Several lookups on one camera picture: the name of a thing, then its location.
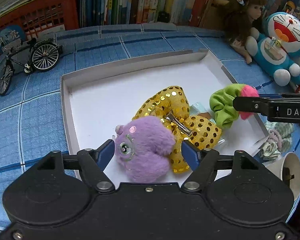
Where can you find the green checkered scrunchie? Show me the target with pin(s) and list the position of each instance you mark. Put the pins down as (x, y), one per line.
(279, 140)

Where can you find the blue Doraemon plush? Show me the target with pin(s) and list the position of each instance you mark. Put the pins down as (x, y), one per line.
(277, 49)

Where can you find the gold sequin bow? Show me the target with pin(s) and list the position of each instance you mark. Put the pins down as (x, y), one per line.
(171, 106)

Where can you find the white paper cup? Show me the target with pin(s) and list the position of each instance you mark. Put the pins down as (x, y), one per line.
(287, 169)

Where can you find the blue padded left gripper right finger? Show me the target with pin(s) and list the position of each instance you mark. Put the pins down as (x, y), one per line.
(202, 163)

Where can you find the miniature black bicycle model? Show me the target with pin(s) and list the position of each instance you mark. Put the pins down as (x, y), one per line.
(42, 57)

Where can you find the brown haired monkey doll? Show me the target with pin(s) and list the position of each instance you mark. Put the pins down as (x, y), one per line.
(236, 20)

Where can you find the purple plush monster toy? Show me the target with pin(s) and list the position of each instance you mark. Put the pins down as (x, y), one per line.
(142, 147)

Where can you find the white shallow cardboard tray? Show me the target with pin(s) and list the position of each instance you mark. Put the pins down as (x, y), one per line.
(97, 99)

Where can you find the red plastic crate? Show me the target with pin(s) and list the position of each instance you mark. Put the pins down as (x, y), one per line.
(39, 15)

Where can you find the green and pink scrunchie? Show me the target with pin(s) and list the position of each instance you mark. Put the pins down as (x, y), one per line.
(221, 103)

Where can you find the row of upright books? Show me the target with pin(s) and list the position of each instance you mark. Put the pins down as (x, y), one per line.
(111, 12)

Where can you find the blue checkered tablecloth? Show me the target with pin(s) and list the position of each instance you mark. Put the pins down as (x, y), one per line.
(31, 123)

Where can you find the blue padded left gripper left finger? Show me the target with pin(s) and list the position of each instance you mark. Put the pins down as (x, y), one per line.
(92, 164)

